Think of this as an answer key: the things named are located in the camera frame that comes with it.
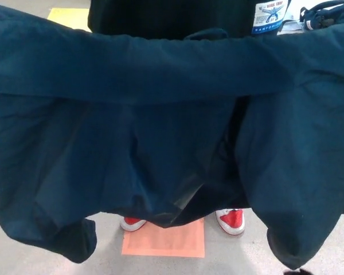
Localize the navy blue coat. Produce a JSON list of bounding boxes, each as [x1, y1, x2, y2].
[[0, 5, 344, 270]]

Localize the red white sneaker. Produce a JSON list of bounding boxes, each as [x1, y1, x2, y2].
[[214, 208, 246, 236], [119, 216, 147, 232]]

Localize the blue backpack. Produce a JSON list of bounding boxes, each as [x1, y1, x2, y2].
[[299, 0, 344, 33]]

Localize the person in khaki pants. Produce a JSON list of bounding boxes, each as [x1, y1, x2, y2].
[[87, 0, 289, 40]]

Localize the orange floor marker sheet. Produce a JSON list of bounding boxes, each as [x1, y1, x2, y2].
[[121, 217, 206, 258]]

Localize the red white left sneaker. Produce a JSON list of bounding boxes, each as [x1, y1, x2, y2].
[[214, 208, 246, 236]]

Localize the yellow floor marker sheet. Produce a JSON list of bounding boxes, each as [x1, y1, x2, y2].
[[46, 7, 90, 31]]

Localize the red white right sneaker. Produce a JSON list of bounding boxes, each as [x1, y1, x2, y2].
[[119, 216, 147, 232]]

